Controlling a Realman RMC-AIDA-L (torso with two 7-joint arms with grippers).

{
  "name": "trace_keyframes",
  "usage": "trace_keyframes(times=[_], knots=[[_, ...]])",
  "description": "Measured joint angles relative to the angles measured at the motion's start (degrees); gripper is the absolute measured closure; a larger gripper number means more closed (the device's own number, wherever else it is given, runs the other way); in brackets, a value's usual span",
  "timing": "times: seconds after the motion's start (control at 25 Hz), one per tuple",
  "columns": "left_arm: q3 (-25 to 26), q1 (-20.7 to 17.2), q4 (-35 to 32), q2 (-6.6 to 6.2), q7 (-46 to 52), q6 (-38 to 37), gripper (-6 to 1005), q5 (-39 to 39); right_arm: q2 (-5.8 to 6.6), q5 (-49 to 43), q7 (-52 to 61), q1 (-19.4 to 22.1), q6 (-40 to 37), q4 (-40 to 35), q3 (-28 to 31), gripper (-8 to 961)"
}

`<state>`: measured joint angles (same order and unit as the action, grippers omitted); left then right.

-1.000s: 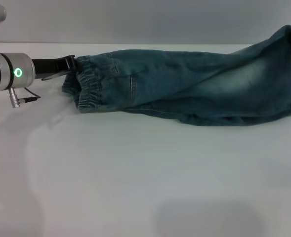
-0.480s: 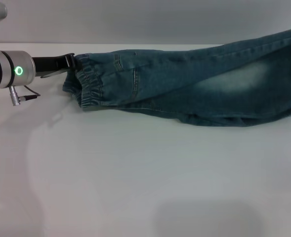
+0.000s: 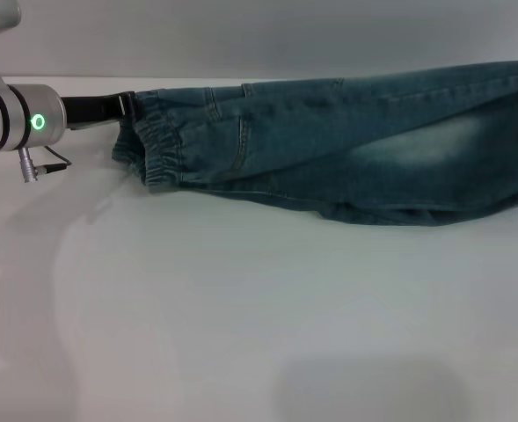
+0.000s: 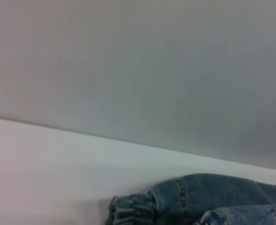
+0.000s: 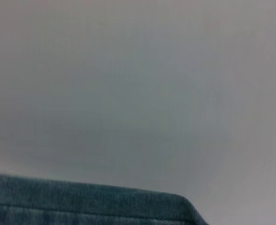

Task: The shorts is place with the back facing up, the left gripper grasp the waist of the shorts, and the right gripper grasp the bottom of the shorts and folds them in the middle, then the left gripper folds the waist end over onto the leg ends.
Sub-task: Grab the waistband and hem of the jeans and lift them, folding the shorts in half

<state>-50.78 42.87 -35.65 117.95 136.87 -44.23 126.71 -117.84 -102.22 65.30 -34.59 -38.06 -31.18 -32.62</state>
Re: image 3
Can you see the white tablecloth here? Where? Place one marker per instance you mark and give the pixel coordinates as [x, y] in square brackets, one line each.
[153, 307]

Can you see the blue denim shorts with cartoon print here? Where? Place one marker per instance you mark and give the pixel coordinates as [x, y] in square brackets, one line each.
[329, 158]

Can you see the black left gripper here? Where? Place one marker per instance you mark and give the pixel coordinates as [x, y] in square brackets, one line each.
[91, 110]

